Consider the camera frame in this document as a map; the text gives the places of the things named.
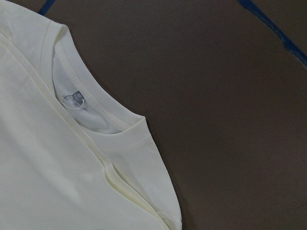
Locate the cream long-sleeve cat shirt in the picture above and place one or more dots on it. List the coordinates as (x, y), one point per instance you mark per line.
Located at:
(71, 156)

